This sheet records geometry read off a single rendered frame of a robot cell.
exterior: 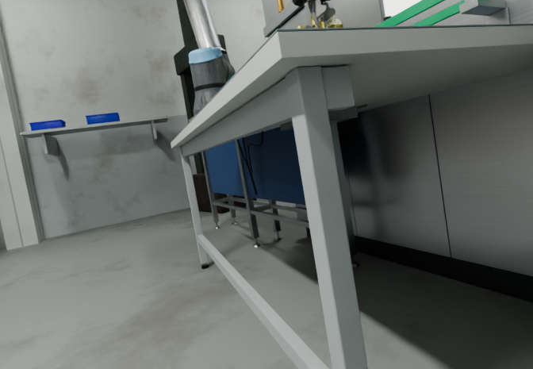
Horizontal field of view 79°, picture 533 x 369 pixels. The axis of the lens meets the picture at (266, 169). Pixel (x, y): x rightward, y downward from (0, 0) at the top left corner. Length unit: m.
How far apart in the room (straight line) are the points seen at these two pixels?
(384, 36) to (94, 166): 4.36
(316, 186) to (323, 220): 0.05
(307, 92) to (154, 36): 4.58
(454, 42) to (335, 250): 0.36
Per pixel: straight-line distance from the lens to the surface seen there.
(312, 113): 0.45
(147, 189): 4.62
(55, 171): 4.72
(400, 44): 0.51
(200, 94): 1.15
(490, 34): 0.66
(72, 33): 5.01
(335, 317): 0.51
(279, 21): 2.09
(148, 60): 4.86
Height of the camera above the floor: 0.61
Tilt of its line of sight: 3 degrees down
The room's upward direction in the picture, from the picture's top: 10 degrees counter-clockwise
